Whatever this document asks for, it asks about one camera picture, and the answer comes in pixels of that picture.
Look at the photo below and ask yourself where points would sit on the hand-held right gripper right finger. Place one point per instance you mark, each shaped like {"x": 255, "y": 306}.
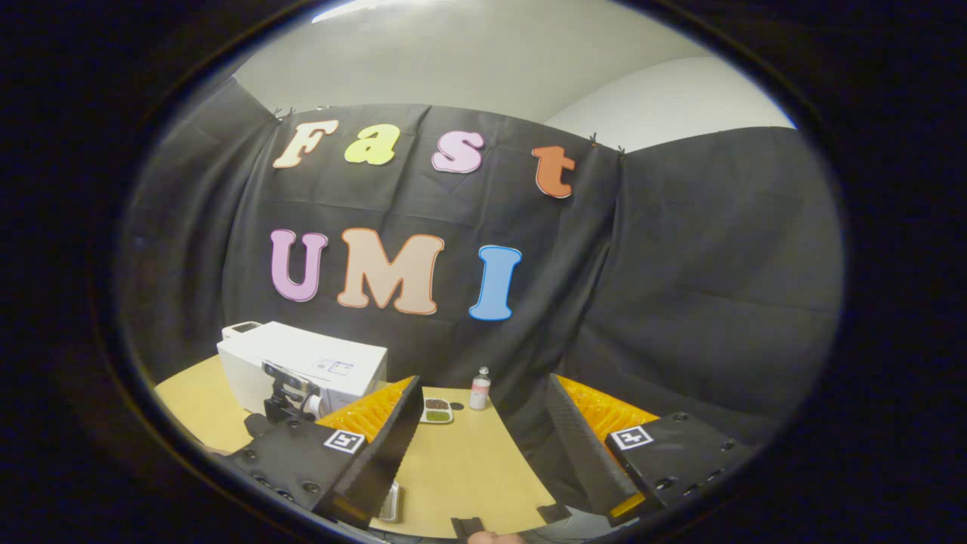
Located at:
{"x": 585, "y": 453}

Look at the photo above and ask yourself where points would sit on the white divided dish with beans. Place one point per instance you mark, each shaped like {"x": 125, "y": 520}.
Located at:
{"x": 437, "y": 410}

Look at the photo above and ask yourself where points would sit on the small clear bottle pink label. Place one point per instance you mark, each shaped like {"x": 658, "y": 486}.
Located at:
{"x": 480, "y": 391}

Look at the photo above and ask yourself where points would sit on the white microwave oven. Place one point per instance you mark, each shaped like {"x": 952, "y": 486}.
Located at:
{"x": 302, "y": 355}

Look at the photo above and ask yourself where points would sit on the black table clip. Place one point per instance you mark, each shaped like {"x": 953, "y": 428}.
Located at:
{"x": 467, "y": 527}
{"x": 555, "y": 512}

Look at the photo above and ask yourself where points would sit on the white ribbed rectangular tray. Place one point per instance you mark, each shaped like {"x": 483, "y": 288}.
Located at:
{"x": 389, "y": 500}

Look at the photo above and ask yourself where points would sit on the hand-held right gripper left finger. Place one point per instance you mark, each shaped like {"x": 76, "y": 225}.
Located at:
{"x": 389, "y": 453}

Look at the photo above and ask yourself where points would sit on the white device with dark screen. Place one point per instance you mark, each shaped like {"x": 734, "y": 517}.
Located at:
{"x": 242, "y": 329}

